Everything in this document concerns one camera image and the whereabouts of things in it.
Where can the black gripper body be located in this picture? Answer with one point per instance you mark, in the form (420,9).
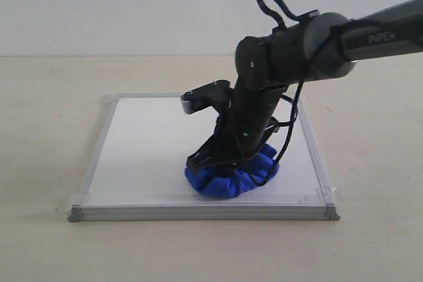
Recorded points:
(241,129)

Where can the blue cloth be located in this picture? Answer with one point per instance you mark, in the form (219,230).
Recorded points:
(228,182)

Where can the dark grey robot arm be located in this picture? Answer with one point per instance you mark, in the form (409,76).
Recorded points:
(320,46)

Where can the white board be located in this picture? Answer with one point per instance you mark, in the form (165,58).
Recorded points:
(136,172)

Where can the clear tape front right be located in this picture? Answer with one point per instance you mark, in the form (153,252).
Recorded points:
(327,195)

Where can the clear tape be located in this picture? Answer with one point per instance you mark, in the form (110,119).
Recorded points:
(327,195)
(71,203)
(110,98)

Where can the clear tape back left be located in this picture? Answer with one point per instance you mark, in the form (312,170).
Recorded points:
(110,98)

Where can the clear tape front left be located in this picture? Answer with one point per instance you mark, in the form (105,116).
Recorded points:
(71,203)

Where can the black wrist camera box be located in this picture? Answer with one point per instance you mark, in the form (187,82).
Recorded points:
(215,94)

